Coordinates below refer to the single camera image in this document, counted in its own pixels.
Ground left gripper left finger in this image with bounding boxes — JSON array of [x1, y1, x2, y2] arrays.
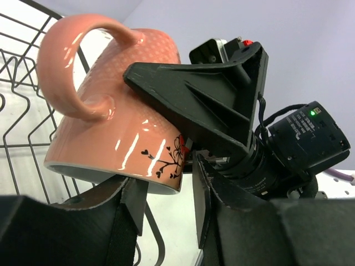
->
[[1, 177, 147, 265]]

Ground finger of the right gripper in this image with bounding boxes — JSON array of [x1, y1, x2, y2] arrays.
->
[[123, 45, 266, 155]]

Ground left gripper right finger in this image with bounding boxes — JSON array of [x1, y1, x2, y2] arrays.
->
[[192, 154, 354, 265]]

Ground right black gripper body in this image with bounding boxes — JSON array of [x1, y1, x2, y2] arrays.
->
[[185, 41, 281, 195]]

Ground pink mug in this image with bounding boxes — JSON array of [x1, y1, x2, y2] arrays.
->
[[36, 14, 184, 195]]

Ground black wire dish rack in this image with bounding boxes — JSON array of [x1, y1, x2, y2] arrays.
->
[[1, 1, 165, 265]]

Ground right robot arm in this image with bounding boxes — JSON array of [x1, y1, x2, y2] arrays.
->
[[123, 39, 351, 200]]

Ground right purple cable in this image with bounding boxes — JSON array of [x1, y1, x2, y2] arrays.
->
[[324, 167, 355, 185]]

